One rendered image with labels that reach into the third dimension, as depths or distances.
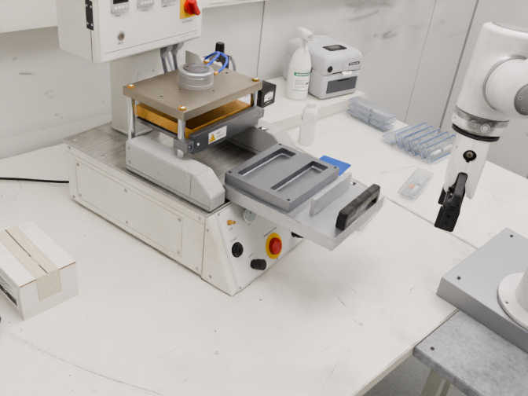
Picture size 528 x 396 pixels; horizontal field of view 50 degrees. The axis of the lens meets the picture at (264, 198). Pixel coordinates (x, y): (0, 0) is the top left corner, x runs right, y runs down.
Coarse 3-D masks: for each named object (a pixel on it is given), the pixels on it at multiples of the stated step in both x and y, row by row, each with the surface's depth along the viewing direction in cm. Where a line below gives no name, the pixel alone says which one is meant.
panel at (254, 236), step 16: (224, 208) 121; (240, 208) 125; (224, 224) 121; (240, 224) 125; (256, 224) 129; (272, 224) 133; (224, 240) 121; (240, 240) 125; (256, 240) 129; (288, 240) 138; (240, 256) 125; (256, 256) 129; (272, 256) 133; (240, 272) 125; (256, 272) 129; (240, 288) 124
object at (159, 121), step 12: (144, 108) 127; (216, 108) 130; (228, 108) 131; (240, 108) 132; (144, 120) 128; (156, 120) 126; (168, 120) 123; (192, 120) 124; (204, 120) 125; (216, 120) 126; (168, 132) 125; (192, 132) 120
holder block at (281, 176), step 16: (256, 160) 125; (272, 160) 129; (288, 160) 127; (304, 160) 127; (320, 160) 128; (240, 176) 119; (256, 176) 122; (272, 176) 120; (288, 176) 121; (304, 176) 124; (320, 176) 122; (336, 176) 127; (256, 192) 116; (272, 192) 114; (288, 192) 118; (304, 192) 116; (288, 208) 113
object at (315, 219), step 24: (240, 192) 118; (336, 192) 119; (360, 192) 123; (264, 216) 116; (288, 216) 112; (312, 216) 113; (336, 216) 114; (360, 216) 115; (312, 240) 111; (336, 240) 109
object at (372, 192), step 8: (368, 192) 115; (376, 192) 118; (352, 200) 112; (360, 200) 113; (368, 200) 115; (376, 200) 120; (344, 208) 109; (352, 208) 110; (360, 208) 113; (344, 216) 108; (352, 216) 111; (336, 224) 110; (344, 224) 109
